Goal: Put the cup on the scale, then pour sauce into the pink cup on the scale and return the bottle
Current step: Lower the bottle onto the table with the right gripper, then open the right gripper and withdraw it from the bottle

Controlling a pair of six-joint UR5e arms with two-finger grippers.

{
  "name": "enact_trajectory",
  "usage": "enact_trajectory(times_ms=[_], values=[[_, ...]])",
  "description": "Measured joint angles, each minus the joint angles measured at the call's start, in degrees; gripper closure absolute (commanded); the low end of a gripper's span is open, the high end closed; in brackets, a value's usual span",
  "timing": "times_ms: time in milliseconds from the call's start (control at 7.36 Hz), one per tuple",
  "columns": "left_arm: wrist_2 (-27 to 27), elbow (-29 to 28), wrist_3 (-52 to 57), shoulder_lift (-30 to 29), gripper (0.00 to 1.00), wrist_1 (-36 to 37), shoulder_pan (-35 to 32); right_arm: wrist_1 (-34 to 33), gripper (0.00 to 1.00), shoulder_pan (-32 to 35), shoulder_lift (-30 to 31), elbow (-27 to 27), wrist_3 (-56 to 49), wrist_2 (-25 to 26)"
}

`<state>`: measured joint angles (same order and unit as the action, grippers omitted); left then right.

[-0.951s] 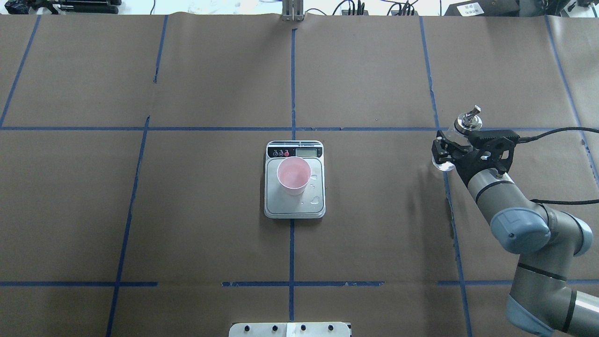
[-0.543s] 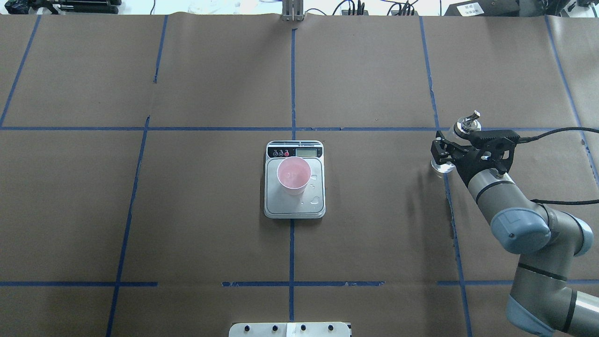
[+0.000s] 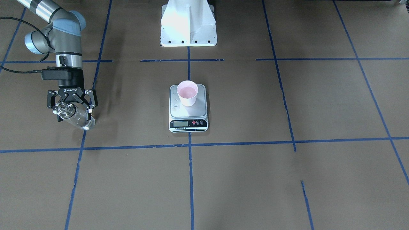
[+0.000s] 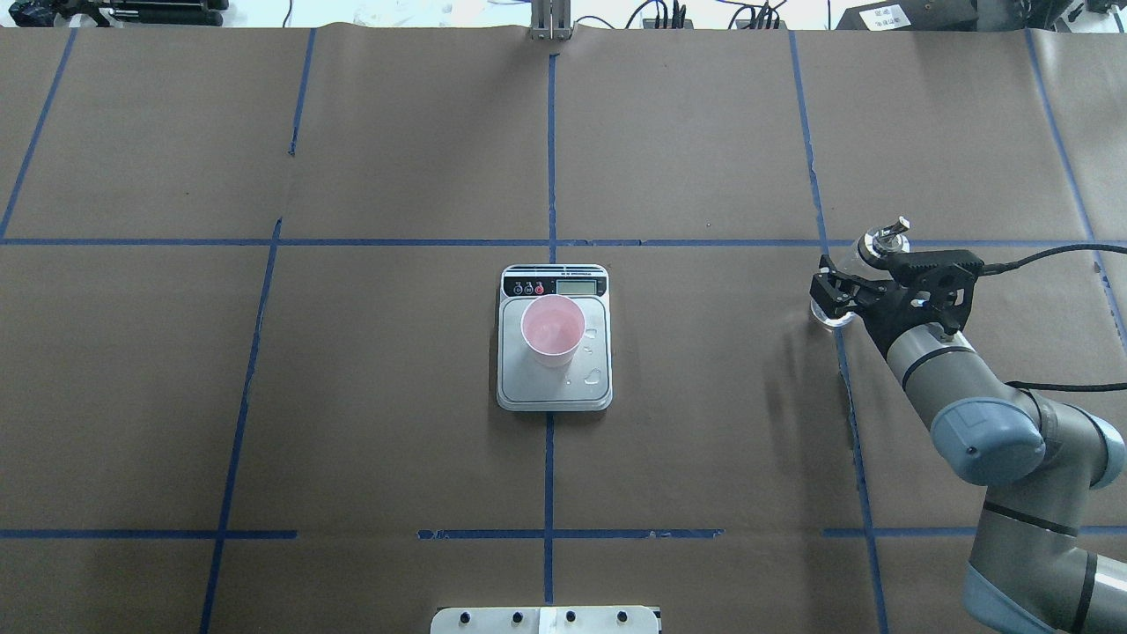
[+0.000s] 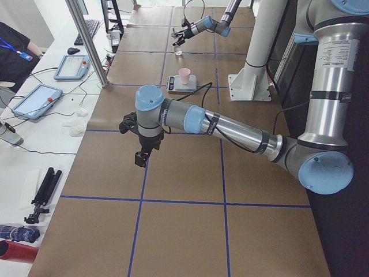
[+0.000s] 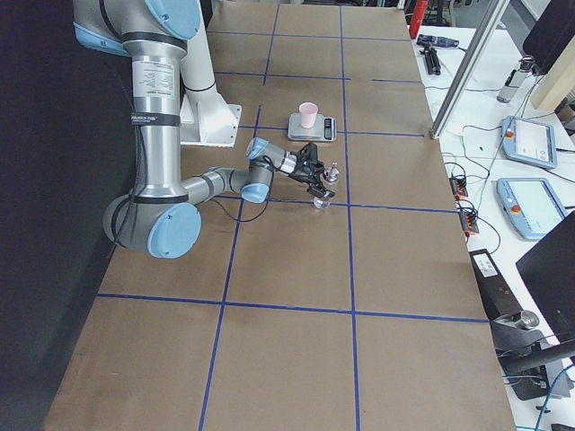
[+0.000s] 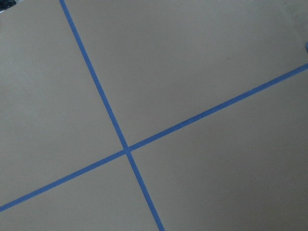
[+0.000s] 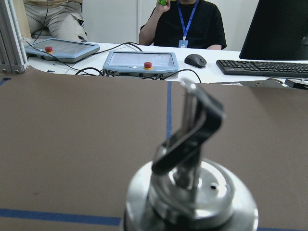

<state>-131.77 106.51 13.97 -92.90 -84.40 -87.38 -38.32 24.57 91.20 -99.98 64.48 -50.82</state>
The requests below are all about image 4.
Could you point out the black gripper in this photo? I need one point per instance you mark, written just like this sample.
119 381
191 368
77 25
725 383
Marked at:
882 313

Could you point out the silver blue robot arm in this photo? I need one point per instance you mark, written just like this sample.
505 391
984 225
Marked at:
1036 458

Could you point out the silver digital kitchen scale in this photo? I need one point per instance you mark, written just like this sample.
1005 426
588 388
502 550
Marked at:
586 383

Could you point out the black equipment box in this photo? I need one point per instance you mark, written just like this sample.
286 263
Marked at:
934 16

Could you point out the brown paper table cover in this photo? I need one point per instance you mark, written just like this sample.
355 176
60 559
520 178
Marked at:
343 328

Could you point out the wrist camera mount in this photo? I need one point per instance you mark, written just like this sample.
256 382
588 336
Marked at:
935 286

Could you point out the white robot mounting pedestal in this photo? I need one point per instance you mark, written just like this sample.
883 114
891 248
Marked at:
548 619

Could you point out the aluminium frame post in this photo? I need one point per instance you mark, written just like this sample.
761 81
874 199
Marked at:
551 20

